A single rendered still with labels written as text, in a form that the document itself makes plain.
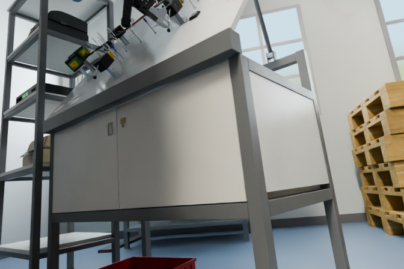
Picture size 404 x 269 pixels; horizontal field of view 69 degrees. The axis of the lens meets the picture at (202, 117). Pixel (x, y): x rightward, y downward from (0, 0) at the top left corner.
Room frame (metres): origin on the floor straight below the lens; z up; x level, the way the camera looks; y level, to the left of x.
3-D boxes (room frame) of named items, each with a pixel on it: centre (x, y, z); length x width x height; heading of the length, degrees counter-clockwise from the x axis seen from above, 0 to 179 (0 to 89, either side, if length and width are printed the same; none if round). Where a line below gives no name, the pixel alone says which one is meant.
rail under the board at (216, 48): (1.11, 0.35, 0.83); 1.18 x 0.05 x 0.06; 51
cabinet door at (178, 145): (0.95, 0.12, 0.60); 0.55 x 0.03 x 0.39; 51
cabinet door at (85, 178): (1.30, 0.55, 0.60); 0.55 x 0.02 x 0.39; 51
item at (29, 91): (1.77, 0.93, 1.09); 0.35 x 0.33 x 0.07; 51
